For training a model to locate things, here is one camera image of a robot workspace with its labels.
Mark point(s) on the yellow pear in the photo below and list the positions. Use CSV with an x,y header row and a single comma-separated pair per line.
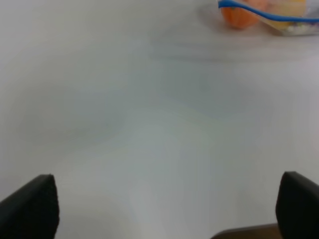
x,y
284,8

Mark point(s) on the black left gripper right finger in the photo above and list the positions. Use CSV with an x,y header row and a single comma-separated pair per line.
x,y
297,207

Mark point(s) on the orange fruit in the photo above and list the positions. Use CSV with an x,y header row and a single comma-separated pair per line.
x,y
239,18

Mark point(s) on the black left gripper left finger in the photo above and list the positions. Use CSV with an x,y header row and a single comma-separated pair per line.
x,y
31,212

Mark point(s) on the clear zip bag blue seal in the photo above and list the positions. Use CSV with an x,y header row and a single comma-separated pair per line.
x,y
308,24

